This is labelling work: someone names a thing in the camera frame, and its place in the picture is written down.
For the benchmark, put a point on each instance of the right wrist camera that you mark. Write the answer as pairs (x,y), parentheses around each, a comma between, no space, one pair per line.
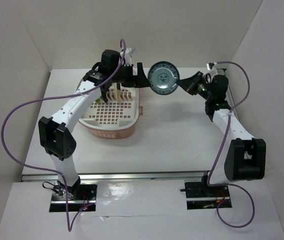
(212,68)

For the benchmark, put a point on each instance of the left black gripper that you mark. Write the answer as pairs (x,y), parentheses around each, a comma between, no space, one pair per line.
(142,80)

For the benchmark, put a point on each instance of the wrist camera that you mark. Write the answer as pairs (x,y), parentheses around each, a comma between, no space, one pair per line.
(127,55)
(212,68)

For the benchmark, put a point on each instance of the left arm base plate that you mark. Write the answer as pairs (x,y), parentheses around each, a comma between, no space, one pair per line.
(85,198)

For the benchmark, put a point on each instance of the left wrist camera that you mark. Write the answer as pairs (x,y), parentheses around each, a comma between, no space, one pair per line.
(127,55)

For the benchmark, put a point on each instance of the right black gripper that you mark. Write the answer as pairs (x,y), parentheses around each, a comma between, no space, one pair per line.
(189,84)

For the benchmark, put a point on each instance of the white pink dish rack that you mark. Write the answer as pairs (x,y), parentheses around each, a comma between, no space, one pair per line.
(114,120)

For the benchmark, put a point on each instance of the beige plate with black mark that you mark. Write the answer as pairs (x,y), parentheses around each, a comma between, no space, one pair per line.
(117,92)

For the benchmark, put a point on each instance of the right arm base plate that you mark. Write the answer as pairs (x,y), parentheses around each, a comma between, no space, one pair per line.
(202,197)

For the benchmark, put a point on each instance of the blue patterned plate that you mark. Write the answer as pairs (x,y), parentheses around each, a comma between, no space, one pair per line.
(163,77)

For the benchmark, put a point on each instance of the aluminium rail frame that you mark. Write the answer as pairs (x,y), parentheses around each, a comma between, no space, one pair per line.
(173,138)

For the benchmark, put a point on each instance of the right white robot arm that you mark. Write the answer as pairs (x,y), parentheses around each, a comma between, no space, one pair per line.
(241,156)

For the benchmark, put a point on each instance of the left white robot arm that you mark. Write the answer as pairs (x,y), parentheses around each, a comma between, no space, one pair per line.
(55,132)

